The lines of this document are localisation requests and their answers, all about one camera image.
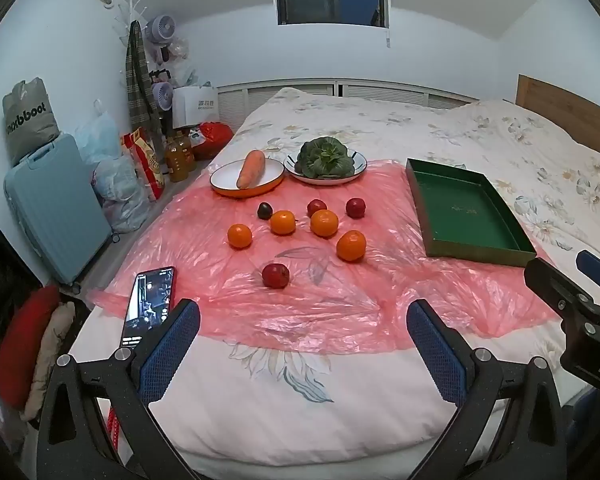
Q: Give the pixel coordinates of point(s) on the wooden headboard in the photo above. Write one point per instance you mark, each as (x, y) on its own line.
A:
(560, 102)

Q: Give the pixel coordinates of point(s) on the black bag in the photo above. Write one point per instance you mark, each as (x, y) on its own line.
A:
(2, 285)

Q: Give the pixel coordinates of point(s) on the amber oil bottle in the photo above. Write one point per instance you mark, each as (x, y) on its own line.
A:
(175, 160)
(189, 155)

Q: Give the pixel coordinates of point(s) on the white coat rack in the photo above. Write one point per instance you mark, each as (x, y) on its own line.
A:
(127, 10)

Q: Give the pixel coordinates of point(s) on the beige pillow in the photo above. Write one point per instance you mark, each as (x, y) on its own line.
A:
(55, 350)

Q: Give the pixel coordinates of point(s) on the white patterned plate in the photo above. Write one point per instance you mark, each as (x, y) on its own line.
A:
(300, 175)

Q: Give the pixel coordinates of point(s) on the grey printed bag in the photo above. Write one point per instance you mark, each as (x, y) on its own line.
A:
(30, 115)

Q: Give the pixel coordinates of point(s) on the dark plum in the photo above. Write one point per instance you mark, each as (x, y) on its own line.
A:
(265, 210)

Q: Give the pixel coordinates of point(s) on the pink plastic sheet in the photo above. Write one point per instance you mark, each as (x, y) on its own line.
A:
(330, 305)

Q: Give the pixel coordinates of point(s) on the white louvered radiator cover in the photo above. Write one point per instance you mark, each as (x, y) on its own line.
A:
(380, 91)

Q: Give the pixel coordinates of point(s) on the pale blue plastic bag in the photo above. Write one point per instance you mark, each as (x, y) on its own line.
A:
(97, 132)

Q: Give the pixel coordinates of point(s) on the plaid scarf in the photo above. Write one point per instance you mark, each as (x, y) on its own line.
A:
(139, 80)

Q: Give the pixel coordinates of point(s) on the small white fan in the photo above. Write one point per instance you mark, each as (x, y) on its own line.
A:
(160, 29)
(161, 95)

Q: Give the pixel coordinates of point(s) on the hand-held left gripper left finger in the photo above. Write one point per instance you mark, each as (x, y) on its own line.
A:
(172, 350)

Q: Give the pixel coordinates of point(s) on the green rectangular tray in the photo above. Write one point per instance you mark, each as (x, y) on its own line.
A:
(462, 215)

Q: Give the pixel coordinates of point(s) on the carrot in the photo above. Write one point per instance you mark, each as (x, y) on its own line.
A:
(251, 170)

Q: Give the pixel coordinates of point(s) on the red apple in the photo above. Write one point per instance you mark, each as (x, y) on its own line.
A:
(355, 207)
(275, 275)
(316, 206)

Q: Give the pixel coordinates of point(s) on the green leafy vegetable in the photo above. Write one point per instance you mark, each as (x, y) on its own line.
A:
(325, 157)

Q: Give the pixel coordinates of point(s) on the clear plastic bag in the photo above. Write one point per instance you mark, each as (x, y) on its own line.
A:
(120, 195)

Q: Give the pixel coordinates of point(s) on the orange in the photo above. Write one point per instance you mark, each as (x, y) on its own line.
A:
(239, 235)
(282, 222)
(324, 223)
(351, 245)

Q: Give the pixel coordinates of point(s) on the light blue suitcase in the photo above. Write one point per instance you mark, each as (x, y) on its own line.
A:
(55, 210)

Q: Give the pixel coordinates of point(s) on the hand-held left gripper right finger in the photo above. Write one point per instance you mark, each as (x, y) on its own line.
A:
(435, 355)

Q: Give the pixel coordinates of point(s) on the red yellow snack bag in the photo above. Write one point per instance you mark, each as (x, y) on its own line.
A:
(147, 162)

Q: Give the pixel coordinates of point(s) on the black smartphone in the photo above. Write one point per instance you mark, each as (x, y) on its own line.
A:
(147, 305)

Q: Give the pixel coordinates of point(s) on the red pillow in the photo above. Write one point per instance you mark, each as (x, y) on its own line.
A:
(25, 345)

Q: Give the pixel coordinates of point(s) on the bundle of clear bags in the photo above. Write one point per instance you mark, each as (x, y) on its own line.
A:
(185, 62)

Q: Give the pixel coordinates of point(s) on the orange rimmed plate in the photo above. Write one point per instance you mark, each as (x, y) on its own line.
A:
(225, 182)

